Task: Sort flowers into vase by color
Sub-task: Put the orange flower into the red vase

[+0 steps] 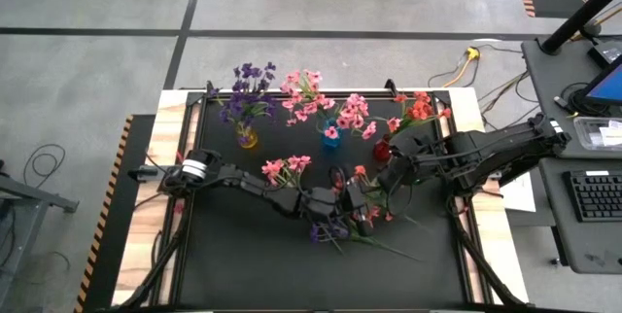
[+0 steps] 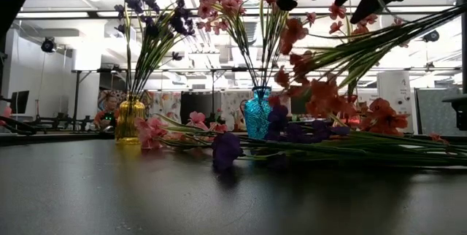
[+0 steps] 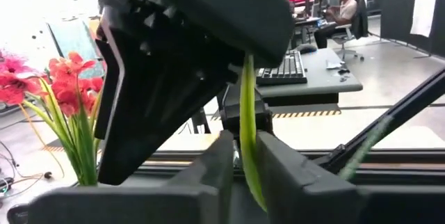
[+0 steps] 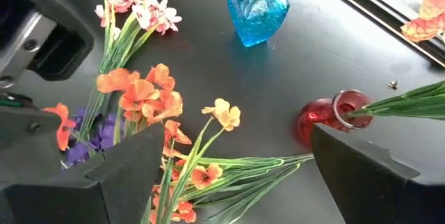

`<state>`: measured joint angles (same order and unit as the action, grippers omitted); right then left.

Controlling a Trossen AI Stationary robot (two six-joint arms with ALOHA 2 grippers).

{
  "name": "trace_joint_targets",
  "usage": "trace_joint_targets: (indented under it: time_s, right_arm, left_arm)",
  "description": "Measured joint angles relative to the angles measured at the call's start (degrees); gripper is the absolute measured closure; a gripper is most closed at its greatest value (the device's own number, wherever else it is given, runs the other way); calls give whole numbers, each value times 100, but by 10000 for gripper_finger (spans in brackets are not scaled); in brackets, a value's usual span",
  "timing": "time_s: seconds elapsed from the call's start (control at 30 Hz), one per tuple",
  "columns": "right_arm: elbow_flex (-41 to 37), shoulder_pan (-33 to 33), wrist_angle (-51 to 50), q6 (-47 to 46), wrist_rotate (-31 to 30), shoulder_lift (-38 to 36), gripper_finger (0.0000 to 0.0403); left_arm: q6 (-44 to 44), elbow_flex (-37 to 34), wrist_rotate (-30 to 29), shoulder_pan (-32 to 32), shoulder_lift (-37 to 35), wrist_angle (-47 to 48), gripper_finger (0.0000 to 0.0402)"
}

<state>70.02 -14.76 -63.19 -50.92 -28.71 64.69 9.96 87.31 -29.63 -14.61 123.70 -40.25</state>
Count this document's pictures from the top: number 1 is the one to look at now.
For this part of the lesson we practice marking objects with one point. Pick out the black aluminium rig frame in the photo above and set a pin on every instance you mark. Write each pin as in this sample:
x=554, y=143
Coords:
x=486, y=264

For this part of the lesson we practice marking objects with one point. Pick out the black power adapter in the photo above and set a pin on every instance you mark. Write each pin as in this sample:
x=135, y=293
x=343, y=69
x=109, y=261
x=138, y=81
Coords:
x=605, y=53

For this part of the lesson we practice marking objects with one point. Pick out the blue glass vase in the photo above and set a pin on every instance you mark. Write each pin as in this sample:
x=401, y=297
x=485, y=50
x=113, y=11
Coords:
x=332, y=142

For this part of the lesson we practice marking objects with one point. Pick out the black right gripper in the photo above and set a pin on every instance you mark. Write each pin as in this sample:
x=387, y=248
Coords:
x=430, y=160

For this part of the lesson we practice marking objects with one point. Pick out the thick black pole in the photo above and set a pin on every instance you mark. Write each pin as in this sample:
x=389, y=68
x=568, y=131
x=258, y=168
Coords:
x=583, y=14

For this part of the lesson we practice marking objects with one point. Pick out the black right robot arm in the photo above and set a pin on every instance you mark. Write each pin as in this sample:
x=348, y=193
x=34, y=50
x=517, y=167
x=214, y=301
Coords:
x=495, y=148

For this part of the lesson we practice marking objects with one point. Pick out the purple artificial flower bunch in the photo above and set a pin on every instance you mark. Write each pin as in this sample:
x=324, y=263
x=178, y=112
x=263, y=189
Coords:
x=330, y=233
x=235, y=109
x=250, y=71

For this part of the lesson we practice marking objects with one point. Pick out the red glass vase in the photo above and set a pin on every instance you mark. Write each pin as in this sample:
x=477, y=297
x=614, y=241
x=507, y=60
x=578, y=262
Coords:
x=381, y=150

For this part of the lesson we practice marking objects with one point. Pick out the monitor with blue screen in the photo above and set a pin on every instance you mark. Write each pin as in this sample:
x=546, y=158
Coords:
x=610, y=87

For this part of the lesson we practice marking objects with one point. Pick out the pink artificial flower bunch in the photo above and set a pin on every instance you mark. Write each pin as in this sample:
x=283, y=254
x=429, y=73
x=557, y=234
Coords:
x=296, y=77
x=355, y=109
x=272, y=167

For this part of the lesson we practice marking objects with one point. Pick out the grey metal stand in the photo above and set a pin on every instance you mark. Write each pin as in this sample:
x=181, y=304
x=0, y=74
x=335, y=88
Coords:
x=29, y=196

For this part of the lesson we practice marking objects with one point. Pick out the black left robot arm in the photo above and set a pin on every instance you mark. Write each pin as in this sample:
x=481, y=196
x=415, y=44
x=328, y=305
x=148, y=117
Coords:
x=252, y=186

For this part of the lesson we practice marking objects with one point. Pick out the black table mat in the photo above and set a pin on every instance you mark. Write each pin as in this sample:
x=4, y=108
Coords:
x=291, y=274

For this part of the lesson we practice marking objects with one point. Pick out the grey side desk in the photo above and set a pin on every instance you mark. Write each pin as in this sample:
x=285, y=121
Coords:
x=583, y=245
x=539, y=84

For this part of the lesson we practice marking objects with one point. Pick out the yellow glass vase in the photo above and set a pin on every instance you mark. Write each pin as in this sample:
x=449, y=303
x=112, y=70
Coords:
x=249, y=139

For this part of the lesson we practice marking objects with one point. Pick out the clear plastic box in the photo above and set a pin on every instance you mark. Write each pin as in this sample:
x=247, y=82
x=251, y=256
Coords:
x=590, y=133

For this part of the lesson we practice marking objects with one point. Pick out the black keyboard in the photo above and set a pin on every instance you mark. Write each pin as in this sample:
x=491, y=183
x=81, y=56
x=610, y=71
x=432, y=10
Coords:
x=593, y=196

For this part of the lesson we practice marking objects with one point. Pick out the white paper sheet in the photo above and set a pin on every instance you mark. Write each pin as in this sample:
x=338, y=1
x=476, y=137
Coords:
x=522, y=198

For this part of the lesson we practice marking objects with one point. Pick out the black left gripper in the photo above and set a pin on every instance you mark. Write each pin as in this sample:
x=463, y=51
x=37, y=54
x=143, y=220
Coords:
x=323, y=203

